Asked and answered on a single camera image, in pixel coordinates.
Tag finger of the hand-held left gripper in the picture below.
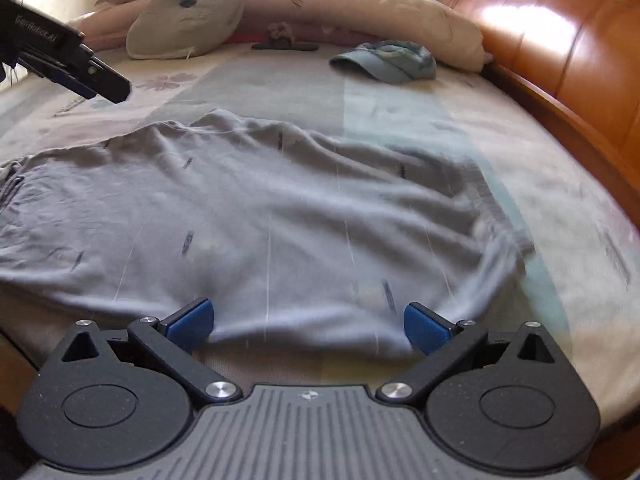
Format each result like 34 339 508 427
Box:
75 42 133 105
20 52 98 100

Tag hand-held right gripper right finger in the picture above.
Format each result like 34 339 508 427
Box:
376 303 558 404

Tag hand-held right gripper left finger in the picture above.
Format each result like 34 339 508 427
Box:
60 298 240 406

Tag grey pants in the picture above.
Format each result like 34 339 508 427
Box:
0 108 533 358

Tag grey cat face cushion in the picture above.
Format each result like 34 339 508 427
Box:
126 0 247 60

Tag brown hair scrunchie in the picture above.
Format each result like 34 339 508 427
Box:
269 21 296 46

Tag black phone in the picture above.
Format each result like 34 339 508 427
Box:
251 41 319 52

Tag blue cap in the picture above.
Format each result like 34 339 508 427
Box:
329 40 437 85

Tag pink floral quilt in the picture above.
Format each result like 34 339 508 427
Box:
67 0 488 73

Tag wooden headboard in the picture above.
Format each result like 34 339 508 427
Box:
445 0 640 221

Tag wooden bed frame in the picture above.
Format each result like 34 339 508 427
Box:
0 330 38 413

